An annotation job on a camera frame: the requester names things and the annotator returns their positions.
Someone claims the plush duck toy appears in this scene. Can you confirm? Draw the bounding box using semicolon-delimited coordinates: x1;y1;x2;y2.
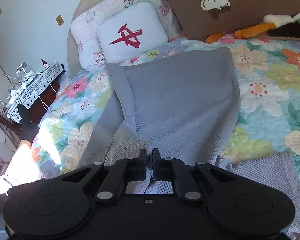
205;13;300;44

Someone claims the nightstand with patterned cloth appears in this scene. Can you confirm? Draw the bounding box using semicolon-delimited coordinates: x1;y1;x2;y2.
5;62;65;123

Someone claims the white pink floral pillow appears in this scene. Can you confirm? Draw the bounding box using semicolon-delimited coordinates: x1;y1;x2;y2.
73;0;181;71

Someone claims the floral quilted bedspread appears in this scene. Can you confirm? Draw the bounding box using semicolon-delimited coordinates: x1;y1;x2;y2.
32;35;300;180

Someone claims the white pillow red symbol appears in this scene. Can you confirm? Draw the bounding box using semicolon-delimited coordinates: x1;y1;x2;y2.
96;2;168;63

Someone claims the brown cushion white cloud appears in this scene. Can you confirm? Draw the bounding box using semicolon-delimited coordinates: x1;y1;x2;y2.
167;0;300;41

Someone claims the grey waffle knit garment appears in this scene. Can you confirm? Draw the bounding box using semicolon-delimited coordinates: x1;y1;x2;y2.
78;47;300;239

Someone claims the small dark bottle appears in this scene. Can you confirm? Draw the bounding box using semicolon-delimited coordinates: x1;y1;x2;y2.
41;59;49;69

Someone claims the white cable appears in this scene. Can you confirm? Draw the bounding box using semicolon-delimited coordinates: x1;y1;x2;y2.
0;67;58;111

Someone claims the beige round headboard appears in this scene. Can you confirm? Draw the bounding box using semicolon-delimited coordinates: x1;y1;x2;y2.
66;0;104;77

